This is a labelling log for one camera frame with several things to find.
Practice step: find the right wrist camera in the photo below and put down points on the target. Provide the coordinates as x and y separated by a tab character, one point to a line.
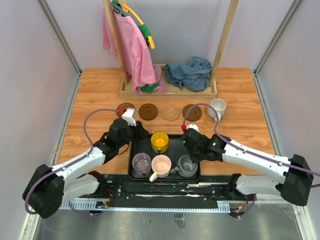
192	126

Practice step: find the pink mug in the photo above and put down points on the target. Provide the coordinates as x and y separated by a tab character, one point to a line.
161	167

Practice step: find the green cloth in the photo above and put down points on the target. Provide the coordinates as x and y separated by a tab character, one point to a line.
149	88

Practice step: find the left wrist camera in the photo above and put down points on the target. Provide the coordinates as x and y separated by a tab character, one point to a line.
129	116

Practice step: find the yellow cup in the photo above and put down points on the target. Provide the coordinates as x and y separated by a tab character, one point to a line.
159	142

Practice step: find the white cup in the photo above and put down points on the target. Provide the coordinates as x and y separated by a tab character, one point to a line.
220	107

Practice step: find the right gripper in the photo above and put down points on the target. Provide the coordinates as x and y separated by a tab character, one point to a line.
194	158

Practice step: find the grey mug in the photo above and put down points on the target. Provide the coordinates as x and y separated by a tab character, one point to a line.
185	167

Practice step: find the left woven rattan coaster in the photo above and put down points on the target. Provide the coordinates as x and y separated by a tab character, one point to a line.
170	113

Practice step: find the wooden clothes rack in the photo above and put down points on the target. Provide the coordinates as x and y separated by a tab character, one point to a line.
126	86

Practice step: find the blue crumpled cloth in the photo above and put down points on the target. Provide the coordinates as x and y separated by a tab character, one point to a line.
194	75

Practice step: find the pink shirt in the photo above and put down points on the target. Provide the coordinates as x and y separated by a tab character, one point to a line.
136	54

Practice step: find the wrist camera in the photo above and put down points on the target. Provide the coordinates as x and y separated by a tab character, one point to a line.
192	126
129	116

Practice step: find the woven rattan coaster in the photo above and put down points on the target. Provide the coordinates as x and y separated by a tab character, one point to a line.
170	113
208	116

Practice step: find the green clothes hanger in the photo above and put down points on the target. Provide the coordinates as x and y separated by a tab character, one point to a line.
119	9

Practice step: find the brown wooden saucer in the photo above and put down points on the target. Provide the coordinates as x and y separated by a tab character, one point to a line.
194	115
148	112
122	108

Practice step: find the yellow clothes hanger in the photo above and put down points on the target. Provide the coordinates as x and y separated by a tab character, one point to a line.
142	26

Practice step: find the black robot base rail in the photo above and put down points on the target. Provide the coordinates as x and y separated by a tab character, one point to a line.
209	194

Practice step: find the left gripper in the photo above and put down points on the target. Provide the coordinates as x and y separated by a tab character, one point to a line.
141	133

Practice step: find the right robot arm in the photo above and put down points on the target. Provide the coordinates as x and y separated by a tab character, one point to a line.
288	177

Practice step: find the purple cup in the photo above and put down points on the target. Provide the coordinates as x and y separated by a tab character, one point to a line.
141	164

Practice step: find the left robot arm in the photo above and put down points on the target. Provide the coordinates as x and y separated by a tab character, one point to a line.
52	186

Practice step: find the right woven rattan coaster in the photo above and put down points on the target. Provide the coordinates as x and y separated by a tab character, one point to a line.
208	116

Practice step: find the black plastic tray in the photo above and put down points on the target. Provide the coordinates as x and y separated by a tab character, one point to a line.
176	149

